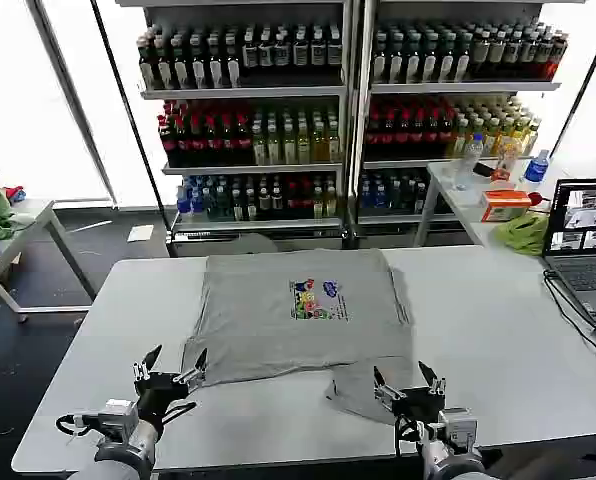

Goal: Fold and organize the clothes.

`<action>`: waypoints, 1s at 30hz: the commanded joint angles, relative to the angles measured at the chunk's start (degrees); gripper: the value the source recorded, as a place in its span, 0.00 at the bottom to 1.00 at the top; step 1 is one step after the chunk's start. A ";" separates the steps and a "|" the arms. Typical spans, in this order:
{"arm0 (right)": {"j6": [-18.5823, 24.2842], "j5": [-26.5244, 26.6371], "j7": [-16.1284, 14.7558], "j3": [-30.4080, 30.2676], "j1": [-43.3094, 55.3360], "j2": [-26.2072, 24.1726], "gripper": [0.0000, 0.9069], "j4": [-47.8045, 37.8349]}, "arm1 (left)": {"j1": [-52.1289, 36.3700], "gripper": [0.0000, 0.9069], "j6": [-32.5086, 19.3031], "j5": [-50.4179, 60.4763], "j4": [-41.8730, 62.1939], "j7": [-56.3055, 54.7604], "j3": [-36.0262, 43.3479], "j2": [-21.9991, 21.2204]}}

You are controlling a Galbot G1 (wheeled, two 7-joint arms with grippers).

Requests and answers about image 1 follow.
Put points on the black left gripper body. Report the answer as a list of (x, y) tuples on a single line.
[(157, 395)]

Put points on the white paper sheet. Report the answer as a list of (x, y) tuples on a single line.
[(140, 233)]

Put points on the white side table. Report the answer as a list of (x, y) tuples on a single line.
[(448, 195)]

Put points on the grey cloth heap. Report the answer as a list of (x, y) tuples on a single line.
[(255, 245)]

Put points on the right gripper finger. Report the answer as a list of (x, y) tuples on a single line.
[(384, 387), (432, 377)]

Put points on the black slanted pole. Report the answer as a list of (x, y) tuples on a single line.
[(588, 75), (126, 100)]

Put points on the grey window frame post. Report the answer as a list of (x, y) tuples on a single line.
[(73, 100)]

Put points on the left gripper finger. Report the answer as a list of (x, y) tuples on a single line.
[(150, 361), (196, 370)]

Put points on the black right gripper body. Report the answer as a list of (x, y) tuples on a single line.
[(418, 402)]

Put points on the blue label water bottle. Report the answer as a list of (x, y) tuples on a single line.
[(537, 167)]

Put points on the grey metal side table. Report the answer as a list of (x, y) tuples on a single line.
[(28, 220)]

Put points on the red and blue cloth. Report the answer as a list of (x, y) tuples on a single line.
[(15, 193)]

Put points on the clear water bottle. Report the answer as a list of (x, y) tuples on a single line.
[(468, 160)]

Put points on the orange tissue box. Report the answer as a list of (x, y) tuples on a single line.
[(503, 206)]

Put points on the bottle shelf with yellow bottles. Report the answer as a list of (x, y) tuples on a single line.
[(453, 90)]

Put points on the lime green cloth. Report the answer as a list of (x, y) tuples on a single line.
[(523, 232)]

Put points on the bottle shelf with blue bottles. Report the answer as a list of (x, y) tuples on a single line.
[(248, 125)]

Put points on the grey open laptop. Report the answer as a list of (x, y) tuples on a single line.
[(585, 270)]

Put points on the grey printed t-shirt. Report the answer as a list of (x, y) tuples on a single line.
[(278, 325)]

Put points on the black and red tool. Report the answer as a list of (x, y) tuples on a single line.
[(484, 170)]

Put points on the small red object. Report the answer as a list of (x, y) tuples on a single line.
[(539, 198)]

